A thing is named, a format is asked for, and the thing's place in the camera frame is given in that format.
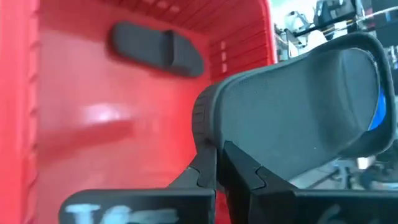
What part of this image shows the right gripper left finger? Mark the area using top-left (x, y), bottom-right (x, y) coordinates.
top-left (58, 145), bottom-right (218, 224)

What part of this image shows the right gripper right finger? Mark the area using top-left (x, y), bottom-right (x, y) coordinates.
top-left (216, 140), bottom-right (398, 224)

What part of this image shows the dark grey rubber slide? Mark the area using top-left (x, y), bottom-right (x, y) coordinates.
top-left (191, 30), bottom-right (398, 182)
top-left (108, 21), bottom-right (206, 78)

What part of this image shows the black metal frame bar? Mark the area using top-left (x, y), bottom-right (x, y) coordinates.
top-left (294, 5), bottom-right (398, 35)

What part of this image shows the red ribbed plastic bin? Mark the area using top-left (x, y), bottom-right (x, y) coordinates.
top-left (0, 0), bottom-right (278, 224)

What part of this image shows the blue storage bin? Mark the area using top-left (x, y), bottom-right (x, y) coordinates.
top-left (368, 88), bottom-right (387, 131)

